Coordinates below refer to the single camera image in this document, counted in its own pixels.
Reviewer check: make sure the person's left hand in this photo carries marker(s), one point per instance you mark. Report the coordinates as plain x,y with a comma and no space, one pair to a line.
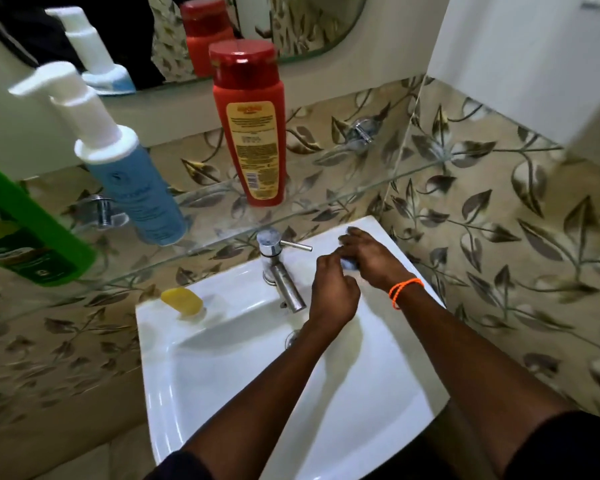
330,299

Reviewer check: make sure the person's right hand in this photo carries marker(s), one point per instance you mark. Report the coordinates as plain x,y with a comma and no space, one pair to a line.
380,262

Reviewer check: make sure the person's right fingers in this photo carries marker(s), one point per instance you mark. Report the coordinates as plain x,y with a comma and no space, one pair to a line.
357,238

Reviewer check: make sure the person's left thumb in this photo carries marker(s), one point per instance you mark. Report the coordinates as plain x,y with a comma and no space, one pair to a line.
353,286

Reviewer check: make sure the small blue scrub pad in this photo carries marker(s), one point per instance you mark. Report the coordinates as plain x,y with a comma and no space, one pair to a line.
349,264

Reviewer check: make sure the person's left forearm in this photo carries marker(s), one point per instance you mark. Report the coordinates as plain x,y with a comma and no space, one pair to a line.
270,399

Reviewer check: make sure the person's right forearm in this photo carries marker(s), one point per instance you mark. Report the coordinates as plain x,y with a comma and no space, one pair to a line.
475,374

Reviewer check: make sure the chrome sink faucet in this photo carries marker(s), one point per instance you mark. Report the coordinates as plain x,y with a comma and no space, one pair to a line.
285,284

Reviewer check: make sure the chrome sink drain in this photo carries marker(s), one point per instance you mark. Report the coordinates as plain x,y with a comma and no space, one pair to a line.
292,339

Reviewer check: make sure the white ceramic sink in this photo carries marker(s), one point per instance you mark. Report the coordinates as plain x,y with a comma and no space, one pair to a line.
230,374

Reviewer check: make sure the red shampoo bottle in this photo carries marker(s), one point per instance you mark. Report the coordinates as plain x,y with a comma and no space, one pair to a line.
250,119

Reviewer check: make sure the yellow soap bar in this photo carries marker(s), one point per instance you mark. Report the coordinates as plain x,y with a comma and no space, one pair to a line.
181,300

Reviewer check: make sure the blue pump bottle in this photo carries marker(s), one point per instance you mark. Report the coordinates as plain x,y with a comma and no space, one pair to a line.
130,189

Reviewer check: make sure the black left sleeve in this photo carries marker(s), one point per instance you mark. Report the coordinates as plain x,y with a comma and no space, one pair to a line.
177,468

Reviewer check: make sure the black sleeve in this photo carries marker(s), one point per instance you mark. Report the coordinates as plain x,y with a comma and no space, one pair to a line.
177,468
570,449

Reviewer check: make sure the black right sleeve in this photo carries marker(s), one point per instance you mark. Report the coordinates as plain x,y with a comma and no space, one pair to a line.
570,449

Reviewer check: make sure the green bottle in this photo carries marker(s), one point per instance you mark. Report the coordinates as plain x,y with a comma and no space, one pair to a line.
25,229

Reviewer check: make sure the chrome shelf bracket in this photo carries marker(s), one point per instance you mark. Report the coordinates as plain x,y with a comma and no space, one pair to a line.
361,132
101,212

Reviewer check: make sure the glass wall shelf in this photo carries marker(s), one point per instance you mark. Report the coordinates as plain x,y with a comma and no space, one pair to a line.
220,219

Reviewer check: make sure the wall mirror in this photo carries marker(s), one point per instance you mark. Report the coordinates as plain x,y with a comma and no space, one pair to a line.
145,39

